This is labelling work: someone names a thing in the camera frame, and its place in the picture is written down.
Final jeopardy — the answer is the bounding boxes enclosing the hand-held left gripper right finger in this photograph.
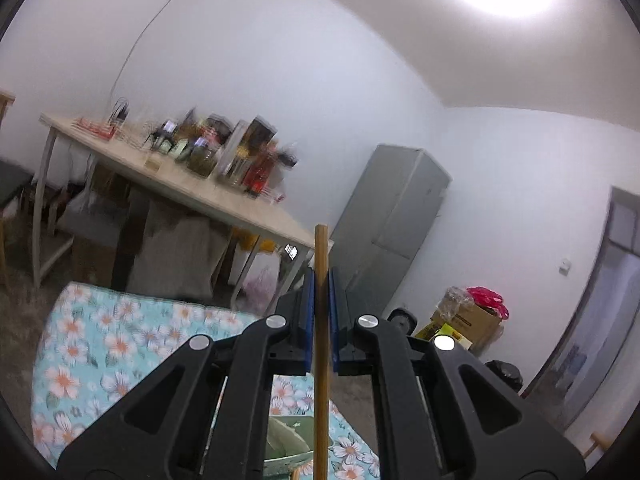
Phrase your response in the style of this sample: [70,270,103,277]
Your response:
[328,266,586,480]

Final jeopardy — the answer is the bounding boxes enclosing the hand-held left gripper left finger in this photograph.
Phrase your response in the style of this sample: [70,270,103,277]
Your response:
[56,266,317,480]

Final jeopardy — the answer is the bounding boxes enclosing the bamboo chopstick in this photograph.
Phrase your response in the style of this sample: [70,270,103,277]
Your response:
[312,225,331,480]

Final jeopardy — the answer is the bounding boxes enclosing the green plastic utensil holder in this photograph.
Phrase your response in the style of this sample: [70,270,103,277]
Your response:
[262,412,321,479]

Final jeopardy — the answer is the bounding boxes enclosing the clear plastic bag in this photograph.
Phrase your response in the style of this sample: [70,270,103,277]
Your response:
[244,269,282,312]
[442,287,474,319]

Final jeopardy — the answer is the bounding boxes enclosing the black rice cooker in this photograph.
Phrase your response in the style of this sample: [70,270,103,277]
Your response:
[387,308,419,337]

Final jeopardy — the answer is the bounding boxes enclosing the yellow plastic bag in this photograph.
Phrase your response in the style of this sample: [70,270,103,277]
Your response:
[234,230,281,252]

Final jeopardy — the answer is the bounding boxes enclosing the yellow carton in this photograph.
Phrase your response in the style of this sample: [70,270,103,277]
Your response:
[414,322,474,352]

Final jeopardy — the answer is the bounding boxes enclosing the grey refrigerator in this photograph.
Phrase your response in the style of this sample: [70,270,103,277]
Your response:
[329,143,454,322]

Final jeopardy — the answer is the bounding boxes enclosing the cardboard box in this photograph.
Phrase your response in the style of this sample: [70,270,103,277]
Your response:
[430,300,504,354]

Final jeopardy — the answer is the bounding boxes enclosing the red plastic bag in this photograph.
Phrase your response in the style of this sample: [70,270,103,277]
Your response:
[465,286,510,322]

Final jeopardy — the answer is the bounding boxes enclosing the grey sack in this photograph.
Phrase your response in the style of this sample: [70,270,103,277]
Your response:
[54,194,227,302]

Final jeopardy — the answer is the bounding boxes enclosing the red cooking oil bottle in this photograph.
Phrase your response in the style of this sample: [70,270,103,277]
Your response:
[244,145,279,199]

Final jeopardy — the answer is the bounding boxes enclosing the black round container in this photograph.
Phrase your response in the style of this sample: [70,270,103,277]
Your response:
[484,360,524,397]

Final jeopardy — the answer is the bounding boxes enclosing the glass jar green contents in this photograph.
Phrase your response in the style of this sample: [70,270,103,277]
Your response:
[187,137,221,179]

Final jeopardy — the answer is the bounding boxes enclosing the floral blue blanket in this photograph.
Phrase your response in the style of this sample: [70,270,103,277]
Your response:
[31,282,382,480]

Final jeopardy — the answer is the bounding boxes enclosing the wooden table grey frame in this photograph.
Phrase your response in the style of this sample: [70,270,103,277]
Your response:
[32,112,334,312]

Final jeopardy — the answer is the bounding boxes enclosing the doorway grey frame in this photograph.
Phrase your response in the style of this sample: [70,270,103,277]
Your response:
[524,185,640,432]

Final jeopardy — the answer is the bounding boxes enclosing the wall cable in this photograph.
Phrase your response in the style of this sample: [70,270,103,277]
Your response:
[107,0,216,116]

